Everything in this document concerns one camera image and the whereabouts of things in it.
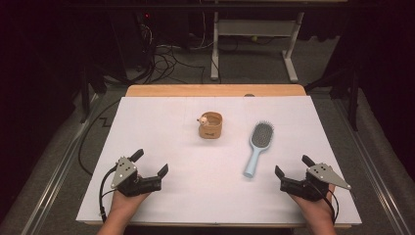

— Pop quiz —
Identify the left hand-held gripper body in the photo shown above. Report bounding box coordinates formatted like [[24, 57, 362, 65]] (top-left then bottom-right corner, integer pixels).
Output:
[[110, 156, 163, 198]]

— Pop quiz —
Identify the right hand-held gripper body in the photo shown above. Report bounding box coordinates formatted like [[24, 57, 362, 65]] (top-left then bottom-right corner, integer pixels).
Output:
[[279, 162, 352, 203]]

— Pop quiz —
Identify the light blue hairbrush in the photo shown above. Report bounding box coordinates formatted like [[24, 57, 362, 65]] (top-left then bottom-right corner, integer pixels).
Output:
[[242, 120, 275, 179]]

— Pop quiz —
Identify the brown round holder with figurine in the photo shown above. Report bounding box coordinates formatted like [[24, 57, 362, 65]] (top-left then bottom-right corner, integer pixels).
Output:
[[196, 111, 224, 140]]

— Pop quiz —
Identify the person's left hand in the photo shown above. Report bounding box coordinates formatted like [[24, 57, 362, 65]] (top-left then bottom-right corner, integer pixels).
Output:
[[109, 187, 152, 226]]

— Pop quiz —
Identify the person's right hand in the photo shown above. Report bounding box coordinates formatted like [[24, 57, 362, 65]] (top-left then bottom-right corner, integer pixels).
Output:
[[288, 184, 337, 227]]

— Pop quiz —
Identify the white board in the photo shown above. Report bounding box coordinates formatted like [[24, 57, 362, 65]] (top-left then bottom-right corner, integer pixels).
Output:
[[75, 96, 362, 226]]

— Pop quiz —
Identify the black stand leg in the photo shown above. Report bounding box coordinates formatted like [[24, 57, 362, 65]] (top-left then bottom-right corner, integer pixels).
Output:
[[304, 65, 360, 132], [77, 62, 109, 124]]

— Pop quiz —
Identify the wooden table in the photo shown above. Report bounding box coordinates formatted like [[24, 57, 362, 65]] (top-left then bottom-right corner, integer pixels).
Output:
[[82, 83, 353, 229]]

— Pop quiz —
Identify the black computer tower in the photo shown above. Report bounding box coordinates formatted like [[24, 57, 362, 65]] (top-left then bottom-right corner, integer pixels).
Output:
[[109, 9, 156, 71]]

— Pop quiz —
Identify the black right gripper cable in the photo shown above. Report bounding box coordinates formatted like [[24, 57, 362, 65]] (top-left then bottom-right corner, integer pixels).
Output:
[[307, 179, 341, 226]]

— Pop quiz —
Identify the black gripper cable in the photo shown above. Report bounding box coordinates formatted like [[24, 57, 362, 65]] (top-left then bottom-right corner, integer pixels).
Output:
[[98, 165, 119, 225], [307, 179, 341, 226]]

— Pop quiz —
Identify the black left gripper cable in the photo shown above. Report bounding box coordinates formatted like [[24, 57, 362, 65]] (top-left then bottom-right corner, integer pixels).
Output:
[[98, 165, 119, 225]]

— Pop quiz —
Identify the long black floor cable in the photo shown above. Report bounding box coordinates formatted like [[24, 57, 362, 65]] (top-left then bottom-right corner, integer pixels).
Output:
[[77, 97, 121, 177]]

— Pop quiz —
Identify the aluminium floor rail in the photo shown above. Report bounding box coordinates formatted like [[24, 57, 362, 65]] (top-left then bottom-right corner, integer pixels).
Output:
[[21, 92, 101, 235], [331, 97, 413, 235]]

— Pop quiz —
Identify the bundle of black floor cables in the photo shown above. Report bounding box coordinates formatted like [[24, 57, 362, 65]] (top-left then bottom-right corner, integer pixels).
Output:
[[130, 23, 209, 86]]

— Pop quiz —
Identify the white metal stand frame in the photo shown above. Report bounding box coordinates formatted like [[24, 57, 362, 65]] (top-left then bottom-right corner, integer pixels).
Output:
[[209, 11, 305, 83]]

